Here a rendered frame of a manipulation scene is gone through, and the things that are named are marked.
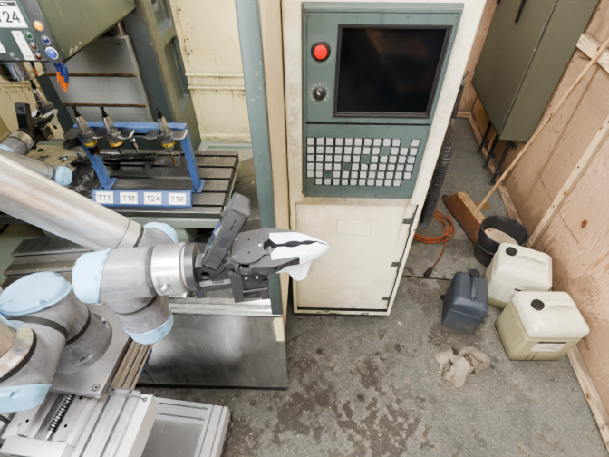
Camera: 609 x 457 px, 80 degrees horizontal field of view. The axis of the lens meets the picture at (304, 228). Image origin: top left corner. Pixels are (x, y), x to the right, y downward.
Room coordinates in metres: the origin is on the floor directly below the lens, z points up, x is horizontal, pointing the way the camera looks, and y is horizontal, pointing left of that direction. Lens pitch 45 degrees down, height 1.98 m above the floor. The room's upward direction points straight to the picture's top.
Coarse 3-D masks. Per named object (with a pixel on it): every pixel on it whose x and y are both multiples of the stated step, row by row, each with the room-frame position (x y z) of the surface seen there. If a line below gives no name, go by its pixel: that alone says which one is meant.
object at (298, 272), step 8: (280, 248) 0.36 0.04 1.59; (288, 248) 0.36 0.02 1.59; (296, 248) 0.36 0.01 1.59; (304, 248) 0.36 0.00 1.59; (312, 248) 0.36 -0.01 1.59; (320, 248) 0.36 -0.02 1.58; (328, 248) 0.37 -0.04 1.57; (272, 256) 0.34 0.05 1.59; (280, 256) 0.34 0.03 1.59; (288, 256) 0.34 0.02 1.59; (304, 256) 0.34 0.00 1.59; (312, 256) 0.35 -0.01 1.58; (320, 256) 0.35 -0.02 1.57; (304, 264) 0.35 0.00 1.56; (280, 272) 0.34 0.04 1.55; (288, 272) 0.34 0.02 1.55; (296, 272) 0.34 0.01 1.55; (304, 272) 0.34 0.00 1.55
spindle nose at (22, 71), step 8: (0, 64) 1.36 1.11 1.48; (8, 64) 1.36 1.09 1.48; (16, 64) 1.37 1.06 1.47; (24, 64) 1.39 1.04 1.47; (32, 64) 1.41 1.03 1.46; (40, 64) 1.44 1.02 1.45; (0, 72) 1.37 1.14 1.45; (8, 72) 1.36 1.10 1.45; (16, 72) 1.37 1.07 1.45; (24, 72) 1.38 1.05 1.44; (32, 72) 1.39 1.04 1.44; (40, 72) 1.42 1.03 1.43; (8, 80) 1.36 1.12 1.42; (16, 80) 1.36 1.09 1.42; (24, 80) 1.37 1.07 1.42
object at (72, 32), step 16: (0, 0) 1.23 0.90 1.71; (16, 0) 1.23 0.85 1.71; (48, 0) 1.27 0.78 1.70; (64, 0) 1.36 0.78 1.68; (80, 0) 1.44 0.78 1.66; (96, 0) 1.55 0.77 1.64; (112, 0) 1.68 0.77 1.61; (128, 0) 1.81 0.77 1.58; (48, 16) 1.24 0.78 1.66; (64, 16) 1.32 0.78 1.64; (80, 16) 1.41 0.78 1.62; (96, 16) 1.51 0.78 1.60; (112, 16) 1.63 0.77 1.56; (0, 32) 1.23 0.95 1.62; (32, 32) 1.23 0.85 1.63; (64, 32) 1.29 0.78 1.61; (80, 32) 1.37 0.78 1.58; (96, 32) 1.47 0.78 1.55; (16, 48) 1.23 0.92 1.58; (64, 48) 1.25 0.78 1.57; (80, 48) 1.34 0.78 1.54
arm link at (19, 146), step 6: (6, 138) 1.21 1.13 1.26; (12, 138) 1.20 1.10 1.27; (18, 138) 1.21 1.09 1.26; (0, 144) 1.16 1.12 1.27; (6, 144) 1.16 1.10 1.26; (12, 144) 1.17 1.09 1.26; (18, 144) 1.19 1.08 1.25; (24, 144) 1.21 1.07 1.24; (12, 150) 1.15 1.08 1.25; (18, 150) 1.17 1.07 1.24; (24, 150) 1.20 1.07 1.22
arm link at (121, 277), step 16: (96, 256) 0.33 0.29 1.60; (112, 256) 0.33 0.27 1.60; (128, 256) 0.33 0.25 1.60; (144, 256) 0.33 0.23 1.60; (80, 272) 0.31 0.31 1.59; (96, 272) 0.31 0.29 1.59; (112, 272) 0.31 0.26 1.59; (128, 272) 0.31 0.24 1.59; (144, 272) 0.31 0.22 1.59; (80, 288) 0.29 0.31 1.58; (96, 288) 0.29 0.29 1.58; (112, 288) 0.30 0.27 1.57; (128, 288) 0.30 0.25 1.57; (144, 288) 0.30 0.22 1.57; (112, 304) 0.29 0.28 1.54; (128, 304) 0.30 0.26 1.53; (144, 304) 0.31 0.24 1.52
